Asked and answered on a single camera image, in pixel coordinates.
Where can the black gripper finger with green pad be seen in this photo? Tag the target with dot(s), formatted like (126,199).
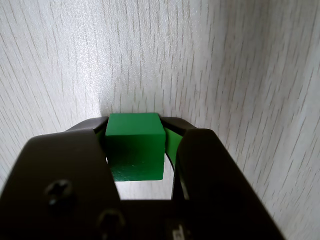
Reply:
(212,187)

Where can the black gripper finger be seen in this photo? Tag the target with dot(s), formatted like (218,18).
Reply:
(50,170)

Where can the green wooden cube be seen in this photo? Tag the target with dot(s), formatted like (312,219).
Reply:
(135,147)

